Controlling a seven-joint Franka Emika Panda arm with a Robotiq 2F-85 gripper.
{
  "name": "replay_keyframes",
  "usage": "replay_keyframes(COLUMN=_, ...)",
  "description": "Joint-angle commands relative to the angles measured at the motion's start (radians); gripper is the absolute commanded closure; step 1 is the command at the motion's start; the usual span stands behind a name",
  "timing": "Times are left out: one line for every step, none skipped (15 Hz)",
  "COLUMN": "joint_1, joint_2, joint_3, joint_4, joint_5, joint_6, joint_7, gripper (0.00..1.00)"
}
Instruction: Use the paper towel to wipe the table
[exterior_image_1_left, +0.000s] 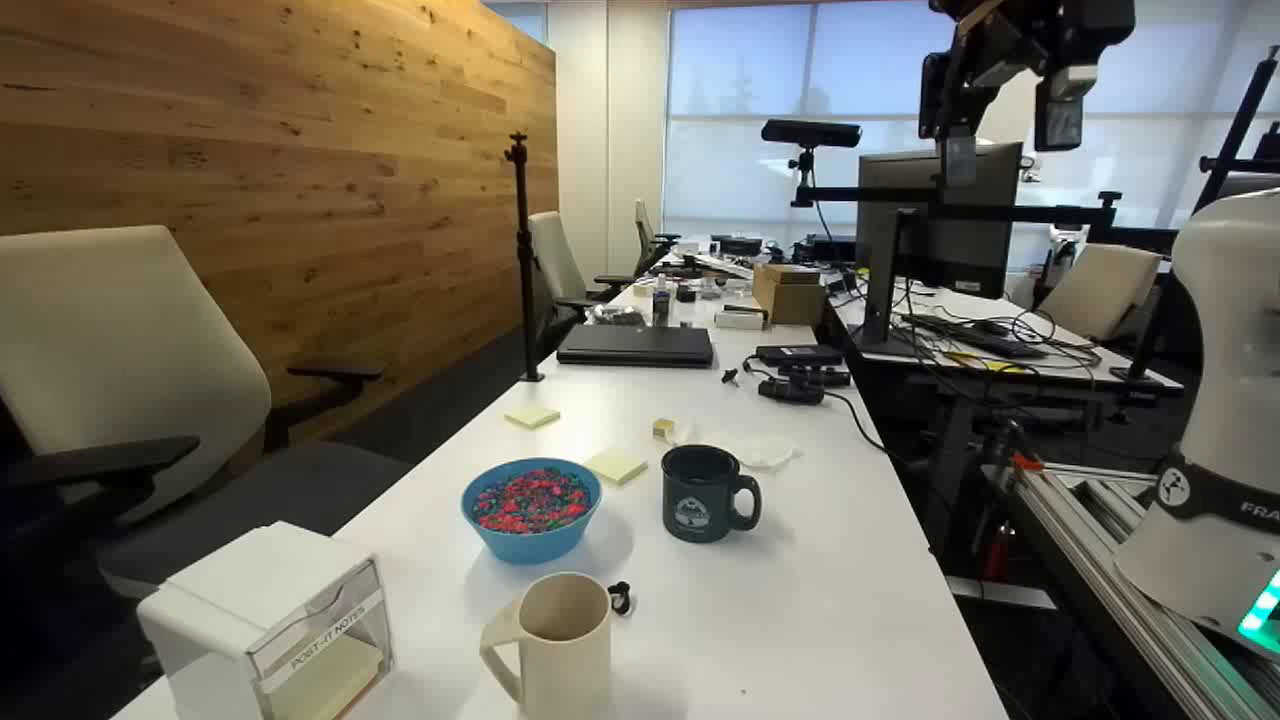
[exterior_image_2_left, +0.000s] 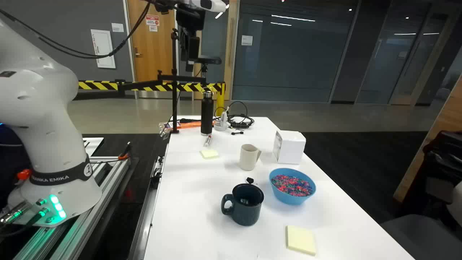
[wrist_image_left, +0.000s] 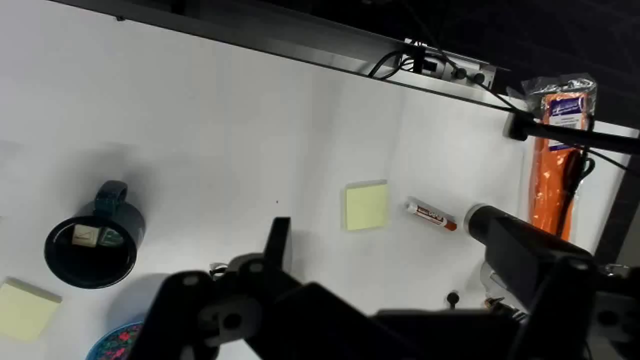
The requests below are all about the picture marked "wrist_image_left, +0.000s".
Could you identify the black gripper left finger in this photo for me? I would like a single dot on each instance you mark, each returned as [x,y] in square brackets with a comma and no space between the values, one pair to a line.
[181,307]

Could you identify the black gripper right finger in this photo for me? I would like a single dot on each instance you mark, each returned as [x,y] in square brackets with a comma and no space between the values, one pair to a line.
[566,301]

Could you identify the blue bowl colourful candies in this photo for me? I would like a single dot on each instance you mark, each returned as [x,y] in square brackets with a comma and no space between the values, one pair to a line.
[113,342]

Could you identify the small black knob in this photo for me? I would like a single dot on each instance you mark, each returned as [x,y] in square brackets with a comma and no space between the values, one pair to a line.
[452,298]

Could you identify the dark teal mug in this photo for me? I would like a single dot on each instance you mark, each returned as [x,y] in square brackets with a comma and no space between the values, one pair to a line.
[92,233]

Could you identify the yellow sticky note pad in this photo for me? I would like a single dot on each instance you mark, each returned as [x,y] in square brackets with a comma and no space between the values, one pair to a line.
[26,309]
[367,206]

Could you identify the white orange marker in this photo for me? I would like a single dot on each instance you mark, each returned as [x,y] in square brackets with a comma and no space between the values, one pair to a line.
[431,214]

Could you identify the black mounting rod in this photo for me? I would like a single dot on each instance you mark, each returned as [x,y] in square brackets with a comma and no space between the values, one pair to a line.
[572,135]

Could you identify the black camera stand post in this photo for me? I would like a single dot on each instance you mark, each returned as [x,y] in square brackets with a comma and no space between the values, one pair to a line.
[474,219]

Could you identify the black table edge frame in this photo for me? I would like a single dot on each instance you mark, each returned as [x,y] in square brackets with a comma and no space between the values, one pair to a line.
[267,33]

